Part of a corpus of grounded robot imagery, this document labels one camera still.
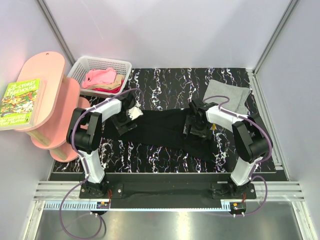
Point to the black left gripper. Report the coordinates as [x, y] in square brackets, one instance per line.
[121, 127]

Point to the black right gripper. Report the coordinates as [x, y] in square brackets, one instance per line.
[191, 120]

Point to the black t shirt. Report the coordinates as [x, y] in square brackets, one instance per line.
[164, 129]

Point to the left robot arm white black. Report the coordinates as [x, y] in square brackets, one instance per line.
[85, 130]

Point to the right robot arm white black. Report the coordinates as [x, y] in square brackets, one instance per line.
[252, 141]

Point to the magenta garment in basket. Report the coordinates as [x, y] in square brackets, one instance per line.
[109, 91]

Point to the beige garment in basket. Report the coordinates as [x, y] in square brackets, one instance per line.
[119, 79]

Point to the folded grey t shirt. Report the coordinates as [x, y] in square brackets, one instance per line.
[237, 96]

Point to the pink garment in basket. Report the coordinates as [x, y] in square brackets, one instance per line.
[99, 76]

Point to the pink tiered shelf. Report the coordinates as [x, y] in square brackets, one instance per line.
[61, 96]

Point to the white plastic laundry basket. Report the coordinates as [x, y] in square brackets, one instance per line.
[86, 63]

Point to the green treehouse book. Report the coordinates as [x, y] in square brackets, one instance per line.
[19, 107]

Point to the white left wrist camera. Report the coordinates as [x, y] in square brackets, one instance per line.
[135, 111]

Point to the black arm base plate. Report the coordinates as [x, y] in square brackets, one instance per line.
[167, 191]

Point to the aluminium frame rail front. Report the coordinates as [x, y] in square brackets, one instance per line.
[65, 195]

